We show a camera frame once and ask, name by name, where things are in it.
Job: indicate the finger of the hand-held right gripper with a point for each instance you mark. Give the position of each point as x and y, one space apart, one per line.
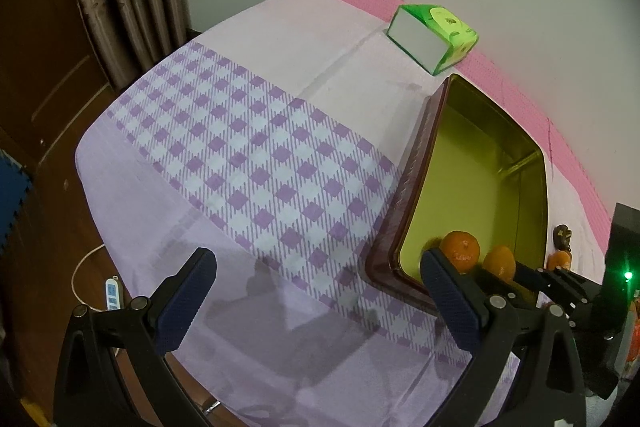
532 276
515 293

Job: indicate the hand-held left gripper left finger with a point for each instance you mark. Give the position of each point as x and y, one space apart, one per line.
187 302

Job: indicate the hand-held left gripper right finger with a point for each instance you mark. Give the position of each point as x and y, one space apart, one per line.
452 302

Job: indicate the orange tangerine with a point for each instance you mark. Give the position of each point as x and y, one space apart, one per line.
462 249
500 262

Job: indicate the brown tin box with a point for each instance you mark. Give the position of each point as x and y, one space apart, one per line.
475 167

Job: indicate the red-orange tomato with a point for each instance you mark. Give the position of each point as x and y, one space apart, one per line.
559 261

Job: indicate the white power strip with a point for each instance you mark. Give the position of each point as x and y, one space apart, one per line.
112 294

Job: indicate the purple checked tablecloth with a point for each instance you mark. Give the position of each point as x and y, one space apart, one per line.
250 132

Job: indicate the blue foam mat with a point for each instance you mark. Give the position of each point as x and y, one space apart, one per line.
12 202

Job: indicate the green tissue pack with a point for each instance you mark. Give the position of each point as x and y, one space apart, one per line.
430 42

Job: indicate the brown wooden cabinet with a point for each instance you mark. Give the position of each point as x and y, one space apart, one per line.
45 57

